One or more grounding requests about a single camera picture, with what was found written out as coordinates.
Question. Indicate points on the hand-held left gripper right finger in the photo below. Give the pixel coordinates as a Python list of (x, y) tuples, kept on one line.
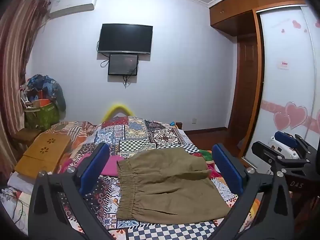
[(226, 170)]

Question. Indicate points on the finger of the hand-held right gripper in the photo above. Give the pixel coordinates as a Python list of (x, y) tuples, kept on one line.
[(265, 150), (285, 137)]

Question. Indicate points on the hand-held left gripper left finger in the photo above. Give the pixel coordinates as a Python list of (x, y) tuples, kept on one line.
[(96, 165)]

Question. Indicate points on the olive green pants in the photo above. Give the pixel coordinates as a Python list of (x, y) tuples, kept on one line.
[(170, 185)]

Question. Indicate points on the pink cloth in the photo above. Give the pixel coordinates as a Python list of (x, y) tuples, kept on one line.
[(110, 167)]

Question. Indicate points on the multicolour fleece blanket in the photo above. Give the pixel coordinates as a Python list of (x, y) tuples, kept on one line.
[(206, 155)]

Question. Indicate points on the orange striped bedsheet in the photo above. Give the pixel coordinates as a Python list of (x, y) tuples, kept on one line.
[(75, 130)]

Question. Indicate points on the white heart-print sliding door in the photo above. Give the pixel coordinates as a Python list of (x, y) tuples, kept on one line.
[(287, 92)]

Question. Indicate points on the patchwork printed blanket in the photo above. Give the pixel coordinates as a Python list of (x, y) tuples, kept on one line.
[(140, 135)]

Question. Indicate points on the yellow wooden lap table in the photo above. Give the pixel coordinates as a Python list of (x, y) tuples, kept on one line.
[(40, 155)]

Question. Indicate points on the yellow hoop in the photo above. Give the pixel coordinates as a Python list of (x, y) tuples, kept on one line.
[(117, 106)]

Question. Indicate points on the wooden bed footboard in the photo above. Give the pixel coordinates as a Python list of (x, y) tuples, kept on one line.
[(178, 125)]

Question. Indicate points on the wooden stool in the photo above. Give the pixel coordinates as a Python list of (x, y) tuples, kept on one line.
[(25, 135)]

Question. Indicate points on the white folded sheet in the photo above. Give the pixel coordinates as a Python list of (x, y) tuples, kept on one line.
[(18, 182)]

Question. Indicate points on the pile of patterned clothes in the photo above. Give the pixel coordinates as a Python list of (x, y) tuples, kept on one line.
[(47, 85)]

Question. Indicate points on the wooden wardrobe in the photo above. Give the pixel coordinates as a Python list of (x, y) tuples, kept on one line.
[(232, 12)]

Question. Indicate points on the striped brown curtain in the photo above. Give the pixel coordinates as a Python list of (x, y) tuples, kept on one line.
[(17, 55)]

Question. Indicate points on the white air conditioner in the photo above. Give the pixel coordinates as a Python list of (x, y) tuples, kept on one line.
[(72, 5)]

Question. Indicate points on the white wall socket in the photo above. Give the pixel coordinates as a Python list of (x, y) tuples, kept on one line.
[(194, 120)]

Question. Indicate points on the small black wall monitor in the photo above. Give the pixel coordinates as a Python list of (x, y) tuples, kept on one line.
[(123, 65)]

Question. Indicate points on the black wall television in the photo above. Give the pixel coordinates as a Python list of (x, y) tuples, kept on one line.
[(125, 38)]

